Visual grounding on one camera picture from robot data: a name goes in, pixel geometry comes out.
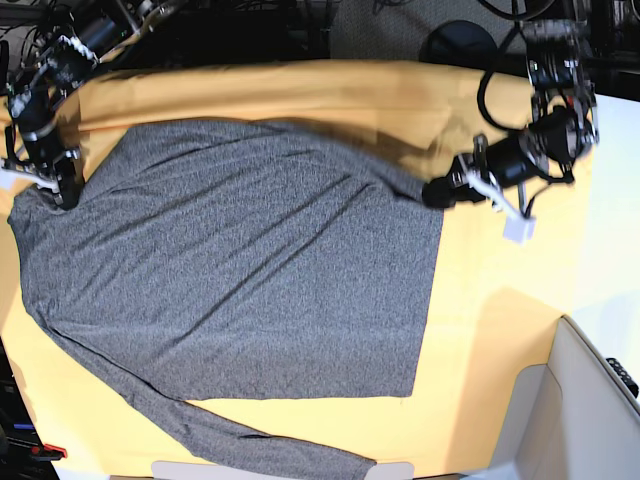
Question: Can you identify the grey long-sleeve T-shirt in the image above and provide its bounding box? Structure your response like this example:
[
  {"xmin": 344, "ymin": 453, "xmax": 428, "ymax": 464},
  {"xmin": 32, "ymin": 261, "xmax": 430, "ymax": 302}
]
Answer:
[{"xmin": 8, "ymin": 120, "xmax": 443, "ymax": 468}]

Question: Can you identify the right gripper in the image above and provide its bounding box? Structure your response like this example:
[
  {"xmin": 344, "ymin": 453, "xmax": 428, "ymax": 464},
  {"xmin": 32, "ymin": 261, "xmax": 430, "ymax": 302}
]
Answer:
[{"xmin": 1, "ymin": 121, "xmax": 83, "ymax": 210}]

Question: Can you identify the yellow table cloth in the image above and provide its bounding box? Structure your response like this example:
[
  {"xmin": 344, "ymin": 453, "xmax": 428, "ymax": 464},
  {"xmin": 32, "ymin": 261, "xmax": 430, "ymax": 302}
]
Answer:
[{"xmin": 1, "ymin": 61, "xmax": 592, "ymax": 477}]

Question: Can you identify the white storage bin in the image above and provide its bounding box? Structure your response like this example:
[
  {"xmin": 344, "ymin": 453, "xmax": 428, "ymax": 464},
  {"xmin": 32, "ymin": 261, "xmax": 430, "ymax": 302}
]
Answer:
[{"xmin": 485, "ymin": 317, "xmax": 639, "ymax": 479}]

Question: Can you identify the red clamp left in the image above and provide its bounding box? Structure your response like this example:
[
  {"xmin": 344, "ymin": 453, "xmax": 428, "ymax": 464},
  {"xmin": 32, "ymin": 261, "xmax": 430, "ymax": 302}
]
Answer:
[{"xmin": 29, "ymin": 444, "xmax": 67, "ymax": 462}]

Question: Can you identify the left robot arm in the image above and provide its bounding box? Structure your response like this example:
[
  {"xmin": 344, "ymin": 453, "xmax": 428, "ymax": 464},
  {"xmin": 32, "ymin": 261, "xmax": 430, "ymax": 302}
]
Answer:
[{"xmin": 419, "ymin": 20, "xmax": 599, "ymax": 224}]

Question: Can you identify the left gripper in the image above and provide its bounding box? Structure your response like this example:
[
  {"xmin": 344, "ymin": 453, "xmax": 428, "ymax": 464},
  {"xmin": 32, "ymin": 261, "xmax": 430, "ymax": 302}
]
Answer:
[{"xmin": 421, "ymin": 132, "xmax": 543, "ymax": 218}]

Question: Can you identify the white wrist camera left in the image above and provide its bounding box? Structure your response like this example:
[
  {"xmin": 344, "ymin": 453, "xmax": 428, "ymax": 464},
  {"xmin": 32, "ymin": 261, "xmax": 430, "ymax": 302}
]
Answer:
[{"xmin": 503, "ymin": 217, "xmax": 537, "ymax": 245}]

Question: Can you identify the black remote on bin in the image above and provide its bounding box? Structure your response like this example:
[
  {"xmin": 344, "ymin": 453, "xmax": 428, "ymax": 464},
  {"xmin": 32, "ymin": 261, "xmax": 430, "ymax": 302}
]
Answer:
[{"xmin": 605, "ymin": 357, "xmax": 639, "ymax": 400}]

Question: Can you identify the black round base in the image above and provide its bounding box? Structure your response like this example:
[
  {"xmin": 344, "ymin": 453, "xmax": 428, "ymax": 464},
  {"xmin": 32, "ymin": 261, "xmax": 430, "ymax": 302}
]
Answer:
[{"xmin": 418, "ymin": 20, "xmax": 498, "ymax": 69}]

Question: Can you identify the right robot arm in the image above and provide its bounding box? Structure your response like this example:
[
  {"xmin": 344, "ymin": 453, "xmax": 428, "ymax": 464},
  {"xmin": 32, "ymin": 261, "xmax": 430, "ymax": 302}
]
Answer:
[{"xmin": 1, "ymin": 1, "xmax": 183, "ymax": 210}]

